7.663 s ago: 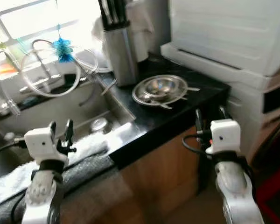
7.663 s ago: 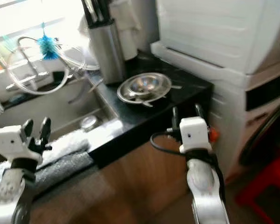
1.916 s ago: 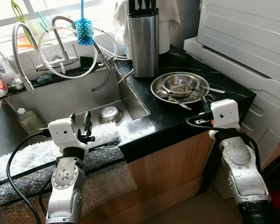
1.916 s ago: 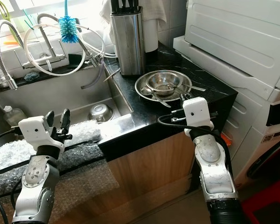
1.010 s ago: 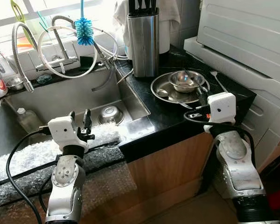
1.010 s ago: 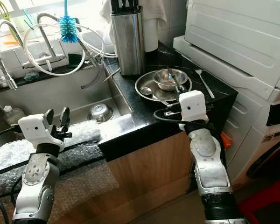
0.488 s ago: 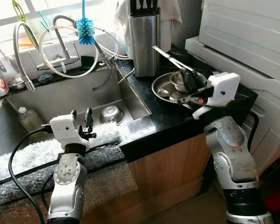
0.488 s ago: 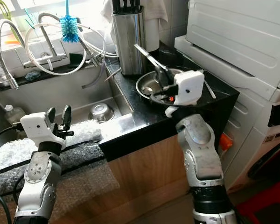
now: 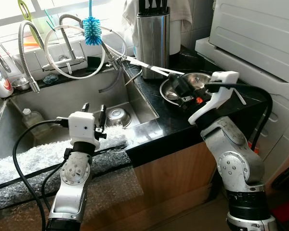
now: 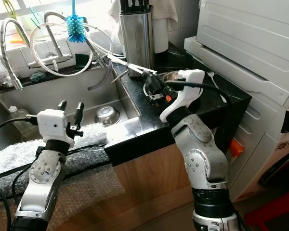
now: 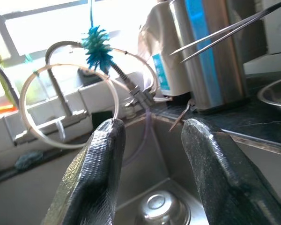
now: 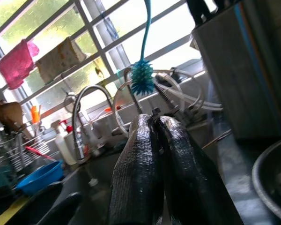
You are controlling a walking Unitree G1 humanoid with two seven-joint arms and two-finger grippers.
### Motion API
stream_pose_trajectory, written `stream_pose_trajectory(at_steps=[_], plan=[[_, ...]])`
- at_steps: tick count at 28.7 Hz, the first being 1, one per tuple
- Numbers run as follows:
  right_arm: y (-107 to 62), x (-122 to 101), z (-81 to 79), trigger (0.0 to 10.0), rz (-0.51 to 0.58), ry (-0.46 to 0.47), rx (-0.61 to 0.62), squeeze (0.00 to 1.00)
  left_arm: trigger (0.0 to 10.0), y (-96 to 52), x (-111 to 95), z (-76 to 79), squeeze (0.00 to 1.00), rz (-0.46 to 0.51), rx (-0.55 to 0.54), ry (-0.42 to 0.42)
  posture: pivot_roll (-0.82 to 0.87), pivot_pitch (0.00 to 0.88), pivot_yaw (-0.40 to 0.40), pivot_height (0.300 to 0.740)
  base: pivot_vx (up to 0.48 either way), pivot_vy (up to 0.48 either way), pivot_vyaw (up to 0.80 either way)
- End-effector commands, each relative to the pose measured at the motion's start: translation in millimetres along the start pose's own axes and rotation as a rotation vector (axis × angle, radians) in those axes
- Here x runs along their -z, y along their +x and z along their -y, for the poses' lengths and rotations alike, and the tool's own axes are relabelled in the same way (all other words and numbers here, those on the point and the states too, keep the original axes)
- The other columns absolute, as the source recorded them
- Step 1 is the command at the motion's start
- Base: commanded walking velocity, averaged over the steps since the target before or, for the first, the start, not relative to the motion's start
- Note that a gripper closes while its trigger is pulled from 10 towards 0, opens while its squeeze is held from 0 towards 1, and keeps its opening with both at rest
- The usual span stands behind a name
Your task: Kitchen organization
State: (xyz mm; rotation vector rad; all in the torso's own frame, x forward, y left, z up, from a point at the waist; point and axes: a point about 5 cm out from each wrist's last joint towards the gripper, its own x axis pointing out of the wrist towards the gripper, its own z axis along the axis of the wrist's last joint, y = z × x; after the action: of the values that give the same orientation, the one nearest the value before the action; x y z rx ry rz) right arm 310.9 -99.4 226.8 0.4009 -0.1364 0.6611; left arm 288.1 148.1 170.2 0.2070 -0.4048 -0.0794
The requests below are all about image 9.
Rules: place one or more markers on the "silver metal tongs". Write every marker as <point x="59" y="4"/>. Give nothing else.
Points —
<point x="151" y="66"/>

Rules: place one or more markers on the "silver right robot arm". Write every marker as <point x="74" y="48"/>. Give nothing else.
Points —
<point x="236" y="163"/>

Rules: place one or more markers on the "small upturned steel bowl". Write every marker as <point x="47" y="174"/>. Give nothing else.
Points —
<point x="118" y="117"/>

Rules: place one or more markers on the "stainless steel sink basin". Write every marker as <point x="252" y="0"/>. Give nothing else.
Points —
<point x="72" y="101"/>

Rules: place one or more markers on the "white round container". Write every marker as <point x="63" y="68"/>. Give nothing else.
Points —
<point x="175" y="38"/>

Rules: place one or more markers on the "steel knife block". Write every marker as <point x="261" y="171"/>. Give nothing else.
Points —
<point x="153" y="43"/>

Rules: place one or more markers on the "green scrub sponge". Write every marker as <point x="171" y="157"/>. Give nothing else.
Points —
<point x="50" y="79"/>

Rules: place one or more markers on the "clear plastic bottle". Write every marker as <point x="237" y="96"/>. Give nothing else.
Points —
<point x="34" y="122"/>

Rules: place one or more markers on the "chrome gooseneck faucet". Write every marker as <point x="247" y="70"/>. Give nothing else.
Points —
<point x="66" y="48"/>

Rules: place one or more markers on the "clear bubble wrap sheet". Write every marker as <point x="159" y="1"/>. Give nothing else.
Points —
<point x="38" y="159"/>

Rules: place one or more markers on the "small steel cup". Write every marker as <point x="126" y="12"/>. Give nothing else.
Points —
<point x="20" y="84"/>

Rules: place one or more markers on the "flexible steel spring faucet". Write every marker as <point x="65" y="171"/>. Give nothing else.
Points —
<point x="25" y="62"/>

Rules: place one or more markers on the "blue bottle brush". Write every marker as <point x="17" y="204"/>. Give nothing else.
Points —
<point x="92" y="30"/>

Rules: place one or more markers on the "wooden base cabinet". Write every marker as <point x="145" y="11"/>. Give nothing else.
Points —
<point x="173" y="173"/>

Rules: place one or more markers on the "white appliance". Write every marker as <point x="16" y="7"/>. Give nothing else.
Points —
<point x="250" y="33"/>

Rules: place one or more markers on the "small orange object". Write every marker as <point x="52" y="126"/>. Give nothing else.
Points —
<point x="254" y="147"/>

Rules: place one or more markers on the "white red pump soap bottle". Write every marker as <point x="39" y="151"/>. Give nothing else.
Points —
<point x="0" y="84"/>

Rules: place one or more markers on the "green plastic utensil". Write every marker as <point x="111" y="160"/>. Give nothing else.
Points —
<point x="24" y="9"/>

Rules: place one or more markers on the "red plastic stool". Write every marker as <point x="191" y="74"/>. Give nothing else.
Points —
<point x="286" y="214"/>

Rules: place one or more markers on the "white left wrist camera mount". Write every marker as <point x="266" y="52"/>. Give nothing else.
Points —
<point x="82" y="127"/>

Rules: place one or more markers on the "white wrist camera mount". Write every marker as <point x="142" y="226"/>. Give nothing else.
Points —
<point x="221" y="89"/>
<point x="82" y="127"/>

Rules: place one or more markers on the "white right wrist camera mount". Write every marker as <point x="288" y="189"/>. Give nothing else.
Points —
<point x="221" y="89"/>

